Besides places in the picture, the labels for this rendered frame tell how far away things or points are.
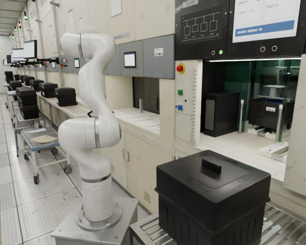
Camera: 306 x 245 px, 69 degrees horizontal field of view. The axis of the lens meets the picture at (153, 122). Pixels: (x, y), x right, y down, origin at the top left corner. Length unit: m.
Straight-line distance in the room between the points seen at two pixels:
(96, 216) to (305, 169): 0.83
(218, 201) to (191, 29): 1.00
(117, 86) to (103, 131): 1.95
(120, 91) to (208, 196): 2.24
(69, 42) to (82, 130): 0.38
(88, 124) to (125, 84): 1.99
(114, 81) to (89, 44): 1.75
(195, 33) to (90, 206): 1.03
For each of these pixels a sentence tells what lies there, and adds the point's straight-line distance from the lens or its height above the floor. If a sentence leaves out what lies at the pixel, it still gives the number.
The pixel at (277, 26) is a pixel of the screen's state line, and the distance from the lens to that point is 1.09.
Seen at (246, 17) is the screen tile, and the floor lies 1.57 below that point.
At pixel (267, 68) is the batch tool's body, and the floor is 1.34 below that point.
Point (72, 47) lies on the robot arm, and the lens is 1.01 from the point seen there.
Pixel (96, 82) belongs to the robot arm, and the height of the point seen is 1.31.
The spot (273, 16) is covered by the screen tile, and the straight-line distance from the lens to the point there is 1.10.
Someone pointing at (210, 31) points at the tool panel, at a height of 1.54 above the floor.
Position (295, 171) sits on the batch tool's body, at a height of 0.96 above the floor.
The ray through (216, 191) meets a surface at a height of 1.01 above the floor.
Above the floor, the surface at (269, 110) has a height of 1.07.
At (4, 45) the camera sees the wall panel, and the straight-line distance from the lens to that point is 14.33.
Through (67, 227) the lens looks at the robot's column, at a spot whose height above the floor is 0.76.
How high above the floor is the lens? 1.37
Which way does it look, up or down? 15 degrees down
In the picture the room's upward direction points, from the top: 1 degrees counter-clockwise
